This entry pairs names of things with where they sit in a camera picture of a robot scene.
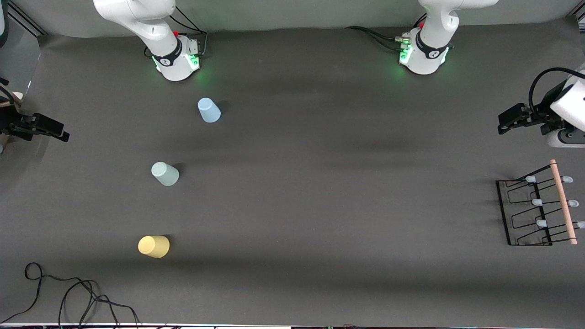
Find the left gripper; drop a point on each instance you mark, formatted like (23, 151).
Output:
(542, 117)

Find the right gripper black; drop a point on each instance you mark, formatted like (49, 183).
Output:
(10, 123)

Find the pale green plastic cup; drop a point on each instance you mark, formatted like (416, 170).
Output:
(165, 174)

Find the yellow plastic cup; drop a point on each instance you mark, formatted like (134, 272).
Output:
(154, 246)

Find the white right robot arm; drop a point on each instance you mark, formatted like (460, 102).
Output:
(151, 27)

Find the light blue plastic cup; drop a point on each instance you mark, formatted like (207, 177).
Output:
(209, 111)

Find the beige cardboard box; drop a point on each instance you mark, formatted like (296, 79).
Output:
(17, 97)

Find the dark grey table mat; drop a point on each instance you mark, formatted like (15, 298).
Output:
(320, 228)

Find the black metal frame rail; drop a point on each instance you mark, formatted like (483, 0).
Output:
(27, 20)

